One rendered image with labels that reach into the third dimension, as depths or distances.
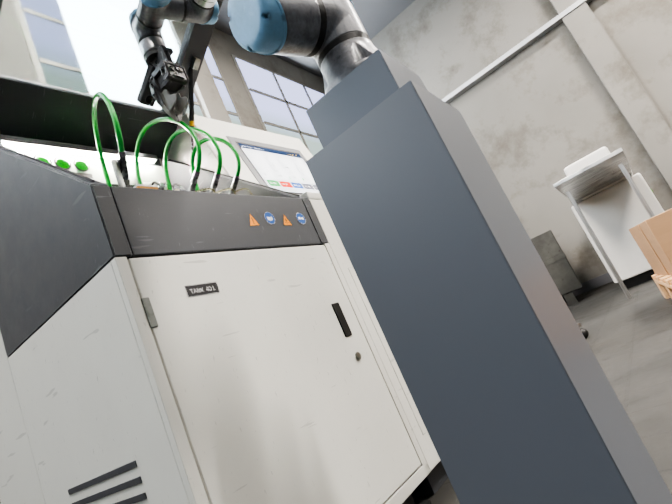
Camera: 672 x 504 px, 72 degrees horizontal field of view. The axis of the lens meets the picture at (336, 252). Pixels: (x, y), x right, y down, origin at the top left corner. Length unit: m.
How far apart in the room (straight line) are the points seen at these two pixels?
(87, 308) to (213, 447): 0.38
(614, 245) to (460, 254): 4.26
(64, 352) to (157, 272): 0.30
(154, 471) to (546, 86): 6.69
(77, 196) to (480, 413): 0.86
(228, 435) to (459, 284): 0.52
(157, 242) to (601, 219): 4.38
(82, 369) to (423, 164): 0.80
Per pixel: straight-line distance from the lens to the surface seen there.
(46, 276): 1.22
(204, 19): 1.58
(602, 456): 0.76
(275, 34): 0.92
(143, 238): 1.02
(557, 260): 5.74
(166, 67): 1.46
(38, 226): 1.25
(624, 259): 4.96
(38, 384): 1.33
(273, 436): 1.04
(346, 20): 1.00
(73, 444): 1.23
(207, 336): 1.00
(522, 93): 7.16
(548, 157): 6.92
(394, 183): 0.78
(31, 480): 1.47
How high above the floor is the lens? 0.44
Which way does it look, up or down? 13 degrees up
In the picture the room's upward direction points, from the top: 24 degrees counter-clockwise
